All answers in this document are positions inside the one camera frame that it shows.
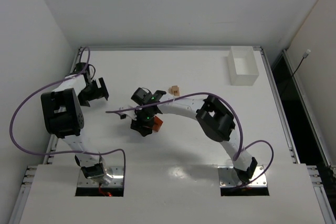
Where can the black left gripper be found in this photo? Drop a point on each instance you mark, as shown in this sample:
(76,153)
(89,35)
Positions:
(97,91)

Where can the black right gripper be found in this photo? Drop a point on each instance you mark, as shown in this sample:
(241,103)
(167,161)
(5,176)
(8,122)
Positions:
(142,128)

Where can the long light wood block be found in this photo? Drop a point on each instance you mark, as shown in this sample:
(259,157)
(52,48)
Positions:
(171,90)
(177,92)

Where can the white perforated box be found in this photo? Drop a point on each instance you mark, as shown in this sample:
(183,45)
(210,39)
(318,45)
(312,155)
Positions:
(242,66)

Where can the light wood cube letter H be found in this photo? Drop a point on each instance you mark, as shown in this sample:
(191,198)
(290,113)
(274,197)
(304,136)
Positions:
(174,88)

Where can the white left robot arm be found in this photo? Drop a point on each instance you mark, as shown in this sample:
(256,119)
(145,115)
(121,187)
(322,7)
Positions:
(64,118)

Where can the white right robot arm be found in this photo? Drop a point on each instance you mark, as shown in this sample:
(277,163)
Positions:
(218,122)

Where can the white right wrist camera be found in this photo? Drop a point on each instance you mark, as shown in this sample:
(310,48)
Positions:
(129,113)

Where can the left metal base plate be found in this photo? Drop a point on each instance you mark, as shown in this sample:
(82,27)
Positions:
(113,179)

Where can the metal base plate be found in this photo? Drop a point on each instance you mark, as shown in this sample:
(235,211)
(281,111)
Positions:
(228,178)
(113,179)

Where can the aluminium table frame rail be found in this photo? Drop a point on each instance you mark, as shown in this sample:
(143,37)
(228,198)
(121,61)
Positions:
(172,176)

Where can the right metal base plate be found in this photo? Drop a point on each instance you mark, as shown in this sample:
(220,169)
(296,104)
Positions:
(228,178)

